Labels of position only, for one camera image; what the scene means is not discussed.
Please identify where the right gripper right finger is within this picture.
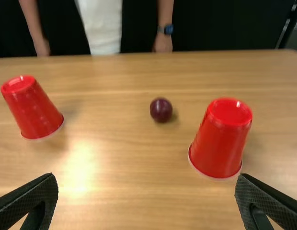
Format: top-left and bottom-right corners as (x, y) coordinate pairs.
(234, 172), (297, 230)

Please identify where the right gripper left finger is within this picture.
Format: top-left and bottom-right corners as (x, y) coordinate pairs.
(0, 172), (60, 230)

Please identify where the red cup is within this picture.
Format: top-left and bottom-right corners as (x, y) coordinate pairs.
(187, 97), (253, 180)
(0, 74), (65, 141)

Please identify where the dark red ball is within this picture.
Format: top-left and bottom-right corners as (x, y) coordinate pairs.
(149, 97), (173, 124)

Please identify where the person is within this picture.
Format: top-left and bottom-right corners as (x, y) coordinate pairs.
(18, 0), (174, 57)

